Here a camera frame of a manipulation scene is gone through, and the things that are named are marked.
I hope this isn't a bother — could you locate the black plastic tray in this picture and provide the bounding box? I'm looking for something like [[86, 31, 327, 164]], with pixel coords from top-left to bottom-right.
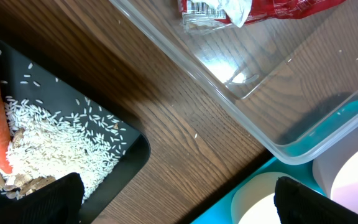
[[0, 34, 150, 223]]

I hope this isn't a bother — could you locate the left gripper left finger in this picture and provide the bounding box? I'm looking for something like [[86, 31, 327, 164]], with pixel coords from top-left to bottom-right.
[[0, 173, 85, 223]]

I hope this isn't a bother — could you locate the teal serving tray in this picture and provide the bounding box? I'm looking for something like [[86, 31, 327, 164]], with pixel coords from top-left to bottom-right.
[[191, 99, 358, 224]]

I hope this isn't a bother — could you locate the spilled white rice pile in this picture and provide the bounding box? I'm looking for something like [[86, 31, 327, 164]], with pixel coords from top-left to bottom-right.
[[0, 80, 128, 199]]

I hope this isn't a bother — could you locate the white napkin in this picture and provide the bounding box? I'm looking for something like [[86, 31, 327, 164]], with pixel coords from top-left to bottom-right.
[[204, 0, 252, 27]]

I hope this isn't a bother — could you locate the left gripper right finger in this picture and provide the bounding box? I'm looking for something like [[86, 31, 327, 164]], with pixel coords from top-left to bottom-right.
[[273, 176, 358, 224]]

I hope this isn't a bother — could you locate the peanut shells pile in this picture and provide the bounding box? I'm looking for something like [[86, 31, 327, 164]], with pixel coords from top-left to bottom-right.
[[0, 129, 62, 198]]

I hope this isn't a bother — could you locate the clear plastic bin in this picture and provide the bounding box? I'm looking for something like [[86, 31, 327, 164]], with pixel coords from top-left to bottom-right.
[[113, 0, 358, 165]]

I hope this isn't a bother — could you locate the white bowl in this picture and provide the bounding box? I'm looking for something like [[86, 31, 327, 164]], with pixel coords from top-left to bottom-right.
[[231, 172, 290, 224]]

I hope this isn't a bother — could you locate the pink bowl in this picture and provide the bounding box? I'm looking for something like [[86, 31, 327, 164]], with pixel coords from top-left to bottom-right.
[[313, 127, 358, 214]]

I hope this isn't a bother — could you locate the red snack wrapper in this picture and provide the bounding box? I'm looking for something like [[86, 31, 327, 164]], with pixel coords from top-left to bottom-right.
[[178, 0, 345, 33]]

